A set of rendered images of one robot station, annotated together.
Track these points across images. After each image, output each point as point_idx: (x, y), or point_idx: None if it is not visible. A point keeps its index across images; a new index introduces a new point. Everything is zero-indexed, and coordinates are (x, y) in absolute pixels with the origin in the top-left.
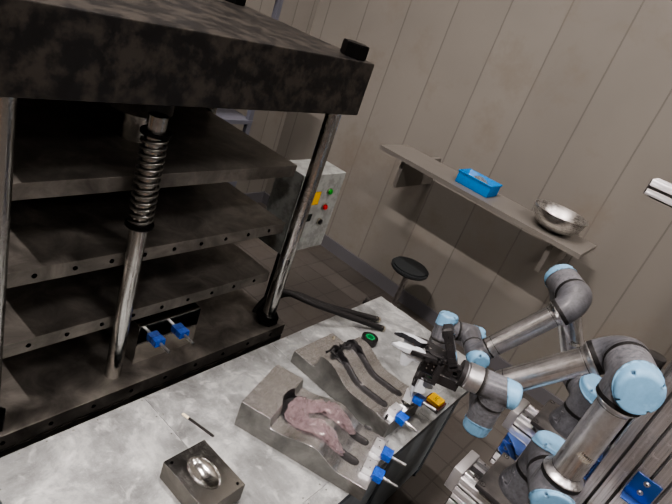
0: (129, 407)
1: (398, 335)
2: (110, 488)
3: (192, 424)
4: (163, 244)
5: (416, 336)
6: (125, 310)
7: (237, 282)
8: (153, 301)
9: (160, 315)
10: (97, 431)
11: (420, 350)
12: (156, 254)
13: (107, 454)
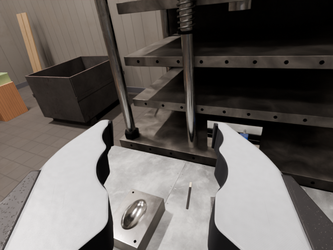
0: (174, 160)
1: (212, 137)
2: (117, 184)
3: (187, 192)
4: (216, 56)
5: (280, 181)
6: (186, 99)
7: (310, 117)
8: (219, 105)
9: (227, 120)
10: (149, 159)
11: (51, 220)
12: (211, 63)
13: (138, 170)
